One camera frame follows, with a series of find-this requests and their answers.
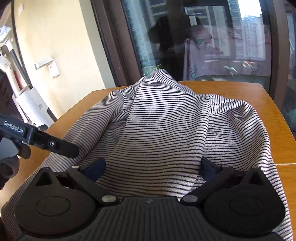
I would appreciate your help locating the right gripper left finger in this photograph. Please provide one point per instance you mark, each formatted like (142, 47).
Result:
(85, 177)

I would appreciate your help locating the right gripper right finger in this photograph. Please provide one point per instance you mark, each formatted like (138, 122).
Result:
(215, 177)

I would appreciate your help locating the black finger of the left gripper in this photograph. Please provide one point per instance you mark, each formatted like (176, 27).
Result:
(53, 144)

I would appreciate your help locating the black white striped shirt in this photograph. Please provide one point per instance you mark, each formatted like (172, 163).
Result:
(153, 136)

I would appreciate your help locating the white floor appliance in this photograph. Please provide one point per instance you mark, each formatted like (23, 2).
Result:
(27, 97)

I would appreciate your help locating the pink floral hanging cloth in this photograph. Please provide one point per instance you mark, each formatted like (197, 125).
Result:
(222, 51)

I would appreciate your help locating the white wall socket plate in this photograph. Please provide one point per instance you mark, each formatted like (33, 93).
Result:
(53, 69)

